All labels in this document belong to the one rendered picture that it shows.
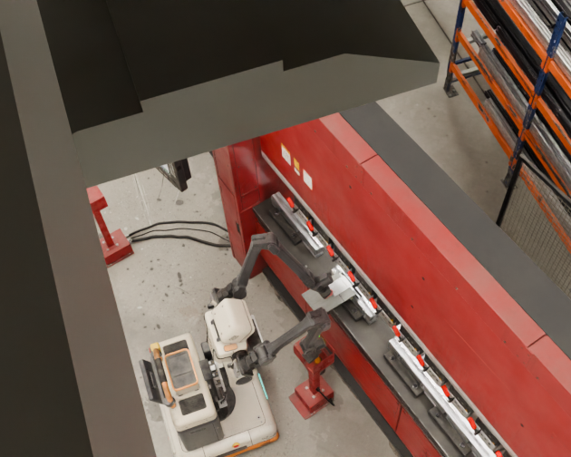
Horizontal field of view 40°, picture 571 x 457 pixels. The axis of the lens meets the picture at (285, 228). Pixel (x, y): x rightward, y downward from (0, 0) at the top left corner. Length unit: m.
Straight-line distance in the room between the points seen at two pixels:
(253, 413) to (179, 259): 1.47
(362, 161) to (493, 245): 0.68
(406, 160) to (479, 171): 2.95
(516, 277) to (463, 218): 0.33
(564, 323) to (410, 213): 0.75
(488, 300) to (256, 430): 2.29
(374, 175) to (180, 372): 1.77
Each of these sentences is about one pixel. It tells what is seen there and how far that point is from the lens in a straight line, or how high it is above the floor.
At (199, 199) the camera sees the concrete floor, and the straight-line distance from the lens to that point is 6.23.
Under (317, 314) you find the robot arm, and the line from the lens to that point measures 4.02.
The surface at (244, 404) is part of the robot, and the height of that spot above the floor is 0.28.
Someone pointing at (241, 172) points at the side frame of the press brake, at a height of 1.28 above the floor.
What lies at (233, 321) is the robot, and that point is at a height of 1.39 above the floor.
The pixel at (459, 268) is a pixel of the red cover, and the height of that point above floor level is 2.30.
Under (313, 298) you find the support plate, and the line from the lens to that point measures 4.58.
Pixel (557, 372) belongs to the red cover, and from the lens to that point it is 3.12.
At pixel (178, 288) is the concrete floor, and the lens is 5.84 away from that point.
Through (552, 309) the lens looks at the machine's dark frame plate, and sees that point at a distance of 3.22.
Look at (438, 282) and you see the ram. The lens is 3.48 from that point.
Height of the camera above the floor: 5.08
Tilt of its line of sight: 58 degrees down
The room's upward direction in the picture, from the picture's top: 4 degrees counter-clockwise
